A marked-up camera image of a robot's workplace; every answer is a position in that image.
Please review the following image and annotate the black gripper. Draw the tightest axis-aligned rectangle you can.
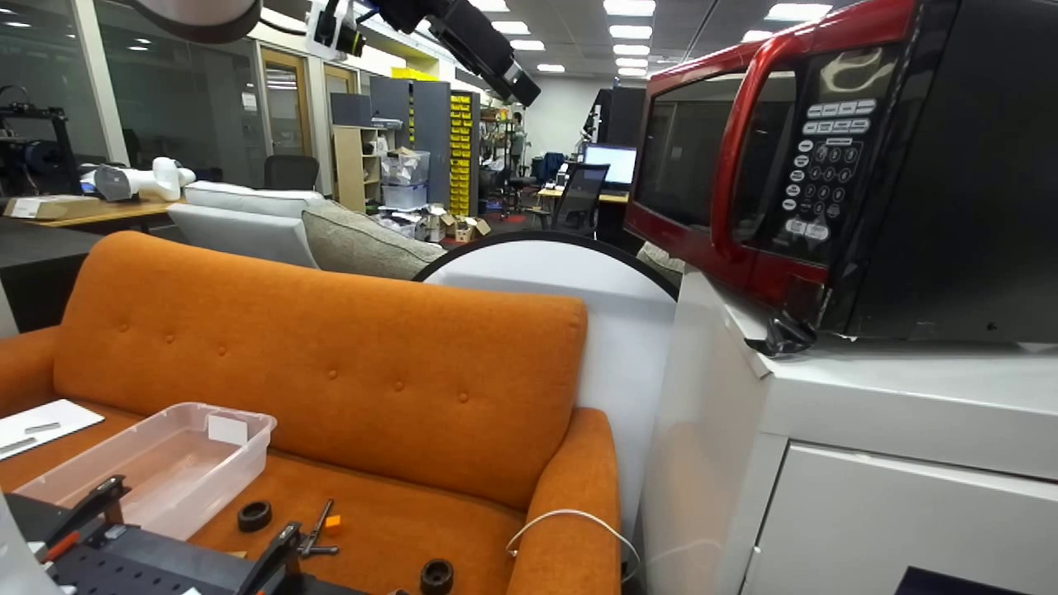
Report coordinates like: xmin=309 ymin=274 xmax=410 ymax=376
xmin=424 ymin=0 xmax=545 ymax=114

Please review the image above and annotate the red microwave door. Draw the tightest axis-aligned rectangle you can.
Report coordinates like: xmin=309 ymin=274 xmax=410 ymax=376
xmin=622 ymin=24 xmax=824 ymax=299

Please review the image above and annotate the black red microwave body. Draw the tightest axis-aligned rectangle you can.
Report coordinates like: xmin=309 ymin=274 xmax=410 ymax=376
xmin=709 ymin=0 xmax=1058 ymax=359

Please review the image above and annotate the yellow black shelf sign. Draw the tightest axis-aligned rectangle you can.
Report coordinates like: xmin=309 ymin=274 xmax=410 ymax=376
xmin=442 ymin=90 xmax=482 ymax=219

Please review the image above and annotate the lit computer monitor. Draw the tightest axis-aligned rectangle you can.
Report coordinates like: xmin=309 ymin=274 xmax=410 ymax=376
xmin=579 ymin=143 xmax=643 ymax=190

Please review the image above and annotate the wooden shelf unit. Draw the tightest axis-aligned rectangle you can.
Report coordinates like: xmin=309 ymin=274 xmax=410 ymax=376
xmin=327 ymin=118 xmax=385 ymax=216

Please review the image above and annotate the round white black-rimmed table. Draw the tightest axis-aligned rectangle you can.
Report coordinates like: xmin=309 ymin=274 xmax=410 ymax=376
xmin=413 ymin=230 xmax=683 ymax=537

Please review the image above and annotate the grey cushion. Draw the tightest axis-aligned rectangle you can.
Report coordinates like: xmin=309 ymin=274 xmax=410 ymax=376
xmin=298 ymin=198 xmax=450 ymax=280

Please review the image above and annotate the black office chair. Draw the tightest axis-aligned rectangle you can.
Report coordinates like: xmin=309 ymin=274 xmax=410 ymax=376
xmin=262 ymin=153 xmax=326 ymax=192

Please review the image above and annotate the white couch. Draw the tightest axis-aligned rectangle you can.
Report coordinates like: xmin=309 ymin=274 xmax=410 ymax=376
xmin=161 ymin=178 xmax=332 ymax=273

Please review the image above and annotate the orange fabric sofa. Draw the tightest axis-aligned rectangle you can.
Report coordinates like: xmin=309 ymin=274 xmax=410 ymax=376
xmin=0 ymin=230 xmax=629 ymax=595

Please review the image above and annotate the white cylindrical device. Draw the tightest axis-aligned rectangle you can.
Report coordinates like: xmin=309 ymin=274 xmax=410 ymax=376
xmin=90 ymin=157 xmax=199 ymax=205

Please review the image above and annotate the wooden desk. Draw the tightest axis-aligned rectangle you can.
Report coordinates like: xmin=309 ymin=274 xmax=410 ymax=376
xmin=0 ymin=190 xmax=179 ymax=234

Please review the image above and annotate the small orange-tipped tool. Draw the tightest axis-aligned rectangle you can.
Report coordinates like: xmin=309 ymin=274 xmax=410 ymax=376
xmin=295 ymin=497 xmax=349 ymax=561

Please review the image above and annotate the black lab equipment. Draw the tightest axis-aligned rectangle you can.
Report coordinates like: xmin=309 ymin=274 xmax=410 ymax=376
xmin=0 ymin=102 xmax=83 ymax=202

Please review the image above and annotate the clear plastic container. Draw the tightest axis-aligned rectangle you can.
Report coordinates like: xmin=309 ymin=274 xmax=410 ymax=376
xmin=12 ymin=397 xmax=280 ymax=547

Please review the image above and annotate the white cabinet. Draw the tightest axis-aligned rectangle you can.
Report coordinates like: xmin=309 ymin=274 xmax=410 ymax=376
xmin=640 ymin=268 xmax=1058 ymax=595

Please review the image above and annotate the white paper sheet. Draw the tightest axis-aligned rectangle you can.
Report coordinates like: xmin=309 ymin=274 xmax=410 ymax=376
xmin=0 ymin=397 xmax=110 ymax=468

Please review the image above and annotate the black clamp device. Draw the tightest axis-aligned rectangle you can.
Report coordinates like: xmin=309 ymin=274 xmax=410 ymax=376
xmin=0 ymin=474 xmax=375 ymax=595

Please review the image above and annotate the white cable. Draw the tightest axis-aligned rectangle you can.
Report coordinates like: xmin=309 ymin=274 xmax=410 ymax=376
xmin=502 ymin=505 xmax=646 ymax=587

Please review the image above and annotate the black rubber ring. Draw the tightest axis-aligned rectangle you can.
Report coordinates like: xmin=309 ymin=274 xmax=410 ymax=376
xmin=416 ymin=557 xmax=461 ymax=595
xmin=234 ymin=501 xmax=278 ymax=537

